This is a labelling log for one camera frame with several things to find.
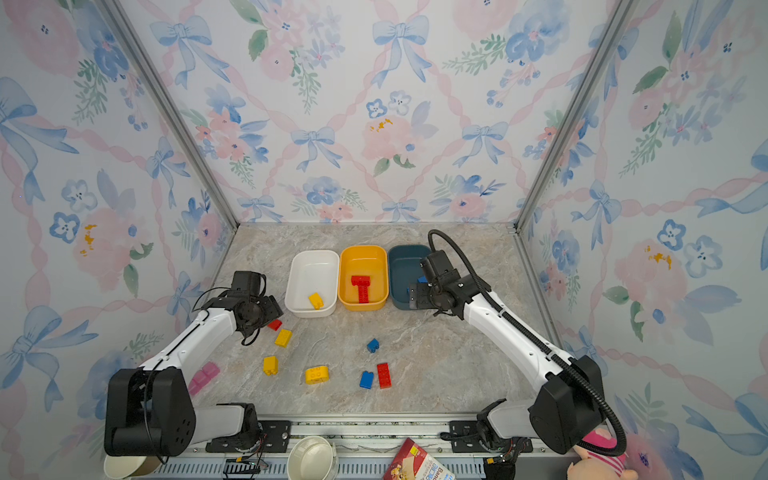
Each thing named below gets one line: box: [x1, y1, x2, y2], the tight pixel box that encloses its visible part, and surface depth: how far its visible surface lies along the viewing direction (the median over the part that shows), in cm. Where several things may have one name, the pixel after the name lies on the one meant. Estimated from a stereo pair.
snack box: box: [383, 437, 456, 480], surface depth 69 cm
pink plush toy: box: [567, 428, 639, 480], surface depth 66 cm
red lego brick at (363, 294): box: [358, 285, 370, 304], surface depth 100 cm
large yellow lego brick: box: [305, 366, 329, 385], surface depth 83 cm
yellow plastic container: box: [338, 245, 389, 312], surface depth 105 cm
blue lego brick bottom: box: [359, 370, 375, 389], surface depth 84 cm
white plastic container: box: [285, 250, 339, 318], surface depth 102 cm
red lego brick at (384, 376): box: [377, 362, 392, 389], surface depth 84 cm
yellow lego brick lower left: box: [263, 356, 279, 376], surface depth 85 cm
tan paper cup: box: [104, 455, 161, 479], surface depth 64 cm
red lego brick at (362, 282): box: [351, 276, 371, 291], surface depth 102 cm
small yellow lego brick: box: [308, 292, 325, 310], surface depth 99 cm
